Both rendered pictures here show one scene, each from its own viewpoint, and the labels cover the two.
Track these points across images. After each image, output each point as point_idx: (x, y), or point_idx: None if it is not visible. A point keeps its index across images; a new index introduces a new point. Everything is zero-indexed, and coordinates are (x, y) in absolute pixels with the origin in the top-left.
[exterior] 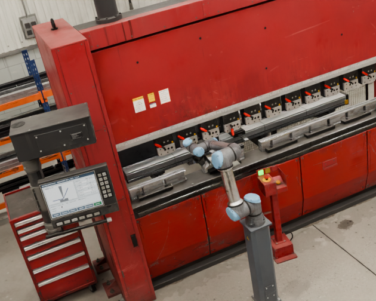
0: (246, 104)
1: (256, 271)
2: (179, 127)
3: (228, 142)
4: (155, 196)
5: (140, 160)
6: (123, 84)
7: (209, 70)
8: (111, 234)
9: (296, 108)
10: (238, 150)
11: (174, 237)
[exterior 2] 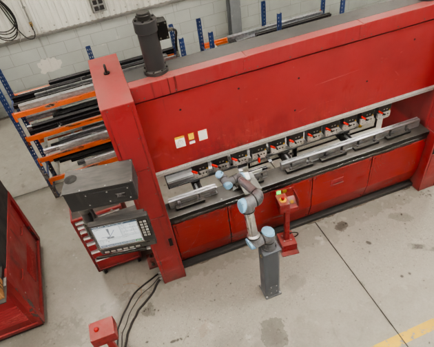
0: (273, 138)
1: (264, 277)
2: (214, 157)
3: None
4: (189, 208)
5: None
6: (167, 127)
7: (244, 113)
8: None
9: (315, 140)
10: (260, 199)
11: (203, 235)
